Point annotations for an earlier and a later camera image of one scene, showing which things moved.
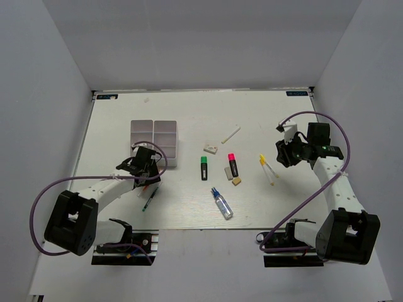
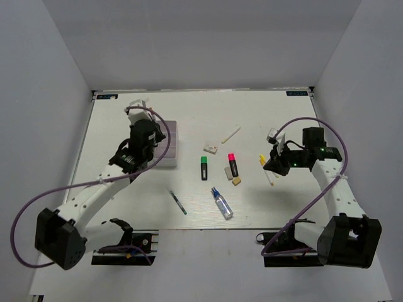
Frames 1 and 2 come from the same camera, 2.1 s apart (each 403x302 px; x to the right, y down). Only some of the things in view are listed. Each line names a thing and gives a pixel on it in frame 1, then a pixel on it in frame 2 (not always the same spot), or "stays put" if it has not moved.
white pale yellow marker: x=230 y=136 stays put
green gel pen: x=145 y=207 → x=178 y=202
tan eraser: x=236 y=181 stays put
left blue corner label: x=103 y=97 stays put
